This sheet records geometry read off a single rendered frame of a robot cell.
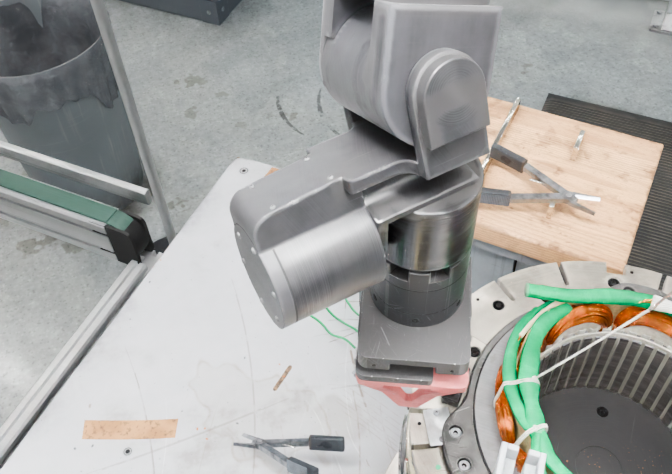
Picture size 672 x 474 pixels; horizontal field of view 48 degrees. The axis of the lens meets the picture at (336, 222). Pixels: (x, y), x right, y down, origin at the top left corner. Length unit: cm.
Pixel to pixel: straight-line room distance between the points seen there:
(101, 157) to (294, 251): 181
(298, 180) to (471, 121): 9
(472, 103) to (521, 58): 242
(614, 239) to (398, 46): 49
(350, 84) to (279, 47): 244
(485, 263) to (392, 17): 53
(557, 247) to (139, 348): 57
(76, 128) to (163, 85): 72
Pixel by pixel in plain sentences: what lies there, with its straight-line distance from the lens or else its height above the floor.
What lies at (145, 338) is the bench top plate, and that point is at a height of 78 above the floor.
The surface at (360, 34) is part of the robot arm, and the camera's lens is 36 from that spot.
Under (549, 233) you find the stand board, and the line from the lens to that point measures 77.
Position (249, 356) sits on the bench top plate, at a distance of 102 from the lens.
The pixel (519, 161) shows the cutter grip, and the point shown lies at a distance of 79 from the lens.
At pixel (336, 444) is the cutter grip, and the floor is 84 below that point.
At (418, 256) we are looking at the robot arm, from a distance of 40.
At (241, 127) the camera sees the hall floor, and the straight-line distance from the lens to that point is 249.
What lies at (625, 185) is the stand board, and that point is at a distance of 84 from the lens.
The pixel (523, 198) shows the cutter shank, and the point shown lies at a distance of 76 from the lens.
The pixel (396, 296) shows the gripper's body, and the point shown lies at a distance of 43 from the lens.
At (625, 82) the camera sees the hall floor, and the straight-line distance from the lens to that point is 274.
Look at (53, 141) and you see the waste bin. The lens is 207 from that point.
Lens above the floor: 164
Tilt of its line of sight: 49 degrees down
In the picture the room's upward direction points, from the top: 3 degrees counter-clockwise
